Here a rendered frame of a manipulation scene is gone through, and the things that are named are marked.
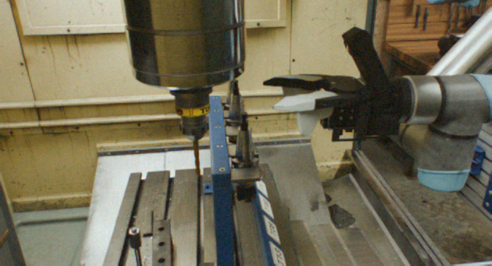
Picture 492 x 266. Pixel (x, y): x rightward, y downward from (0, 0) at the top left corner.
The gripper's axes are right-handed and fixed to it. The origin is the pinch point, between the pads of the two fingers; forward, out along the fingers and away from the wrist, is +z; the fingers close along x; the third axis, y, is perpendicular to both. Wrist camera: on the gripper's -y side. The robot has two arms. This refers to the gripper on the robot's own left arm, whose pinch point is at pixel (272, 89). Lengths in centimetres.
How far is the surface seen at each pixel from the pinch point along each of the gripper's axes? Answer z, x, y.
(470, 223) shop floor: -154, 141, 140
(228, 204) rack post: 5.8, 15.3, 30.5
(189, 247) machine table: 15, 33, 56
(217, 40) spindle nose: 8.3, -7.0, -8.8
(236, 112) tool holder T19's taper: 1.8, 42.3, 20.7
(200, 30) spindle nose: 10.3, -7.6, -10.1
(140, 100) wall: 35, 99, 38
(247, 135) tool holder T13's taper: 1.4, 20.9, 17.2
